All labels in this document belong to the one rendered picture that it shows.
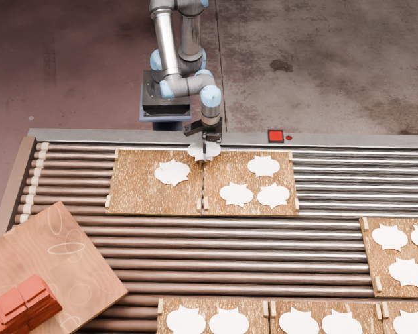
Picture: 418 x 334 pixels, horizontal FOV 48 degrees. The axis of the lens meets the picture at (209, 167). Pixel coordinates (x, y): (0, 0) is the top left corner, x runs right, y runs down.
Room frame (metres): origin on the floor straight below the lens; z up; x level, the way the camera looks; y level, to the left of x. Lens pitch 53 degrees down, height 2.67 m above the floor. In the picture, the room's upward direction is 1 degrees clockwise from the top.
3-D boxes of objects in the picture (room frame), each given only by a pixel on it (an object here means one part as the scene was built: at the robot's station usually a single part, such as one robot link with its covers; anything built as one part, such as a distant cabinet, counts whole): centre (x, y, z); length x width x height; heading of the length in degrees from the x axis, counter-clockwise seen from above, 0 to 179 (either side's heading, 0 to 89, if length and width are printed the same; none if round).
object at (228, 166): (1.24, -0.18, 0.93); 0.41 x 0.35 x 0.02; 91
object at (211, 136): (1.31, -0.01, 1.20); 0.09 x 0.08 x 0.12; 89
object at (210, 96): (1.32, 0.00, 1.36); 0.09 x 0.08 x 0.11; 13
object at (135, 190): (1.23, 0.23, 0.93); 0.41 x 0.35 x 0.02; 90
